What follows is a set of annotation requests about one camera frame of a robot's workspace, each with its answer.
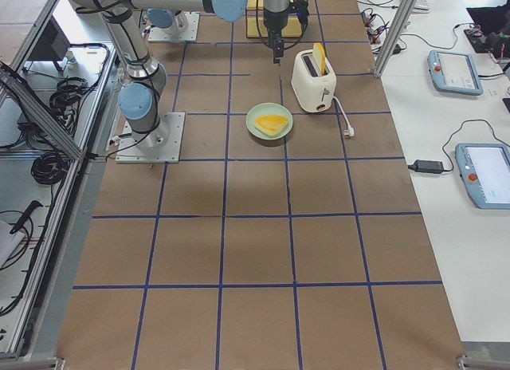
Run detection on blue teach pendant near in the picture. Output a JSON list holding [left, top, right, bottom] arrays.
[[455, 143, 509, 210]]

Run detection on orange-crusted toast slice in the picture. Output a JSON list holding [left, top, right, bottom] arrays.
[[312, 42, 327, 76]]

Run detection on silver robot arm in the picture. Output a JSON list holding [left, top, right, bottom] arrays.
[[71, 0, 248, 150], [147, 0, 292, 34]]

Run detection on black wire basket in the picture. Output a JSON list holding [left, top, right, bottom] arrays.
[[245, 0, 309, 39]]

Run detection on coiled black cables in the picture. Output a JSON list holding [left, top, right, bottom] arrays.
[[30, 150, 67, 187]]

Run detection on aluminium frame post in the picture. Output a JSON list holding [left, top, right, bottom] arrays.
[[373, 0, 417, 78]]

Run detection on blue teach pendant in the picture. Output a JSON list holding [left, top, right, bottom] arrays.
[[455, 143, 509, 210], [427, 50, 484, 96]]

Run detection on light green round plate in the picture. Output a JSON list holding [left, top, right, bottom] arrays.
[[246, 103, 293, 140]]

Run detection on blue teach pendant far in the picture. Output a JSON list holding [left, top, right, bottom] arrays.
[[427, 50, 484, 96]]

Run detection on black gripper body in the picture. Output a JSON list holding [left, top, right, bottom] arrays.
[[269, 30, 284, 58]]

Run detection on triangular orange bread piece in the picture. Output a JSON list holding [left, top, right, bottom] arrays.
[[254, 115, 288, 136]]

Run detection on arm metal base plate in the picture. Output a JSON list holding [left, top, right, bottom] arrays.
[[115, 112, 185, 163], [147, 9, 200, 43]]

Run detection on white toaster power cord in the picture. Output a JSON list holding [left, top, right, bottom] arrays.
[[331, 96, 357, 140]]

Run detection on white two-slot toaster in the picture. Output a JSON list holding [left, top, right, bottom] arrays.
[[291, 49, 336, 112]]

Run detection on black power adapter brick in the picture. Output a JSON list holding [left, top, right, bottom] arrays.
[[408, 159, 445, 174]]

